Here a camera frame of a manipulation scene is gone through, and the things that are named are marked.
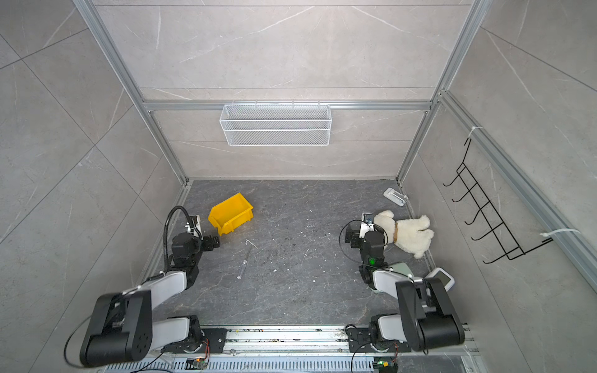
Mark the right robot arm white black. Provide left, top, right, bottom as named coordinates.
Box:
left=338, top=218, right=465, bottom=354

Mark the yellow plastic bin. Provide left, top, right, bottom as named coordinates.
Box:
left=208, top=193, right=253, bottom=236

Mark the white plush dog toy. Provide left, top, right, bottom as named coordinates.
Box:
left=373, top=211, right=435, bottom=260

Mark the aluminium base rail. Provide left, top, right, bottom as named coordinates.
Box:
left=104, top=326, right=486, bottom=372

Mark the clear handle screwdriver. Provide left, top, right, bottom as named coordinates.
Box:
left=236, top=239, right=258, bottom=280

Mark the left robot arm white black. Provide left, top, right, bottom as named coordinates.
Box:
left=79, top=205, right=220, bottom=368

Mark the white digital scale device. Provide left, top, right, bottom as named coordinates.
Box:
left=425, top=267, right=456, bottom=292

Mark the black wire hook rack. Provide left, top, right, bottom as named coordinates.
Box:
left=442, top=139, right=554, bottom=265

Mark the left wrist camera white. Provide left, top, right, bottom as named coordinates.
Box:
left=186, top=215, right=202, bottom=237

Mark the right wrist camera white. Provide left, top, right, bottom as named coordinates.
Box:
left=359, top=213, right=375, bottom=239

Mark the white wire mesh basket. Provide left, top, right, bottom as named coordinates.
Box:
left=219, top=104, right=333, bottom=147

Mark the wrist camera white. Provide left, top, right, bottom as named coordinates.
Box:
left=186, top=215, right=202, bottom=237
left=359, top=213, right=375, bottom=239

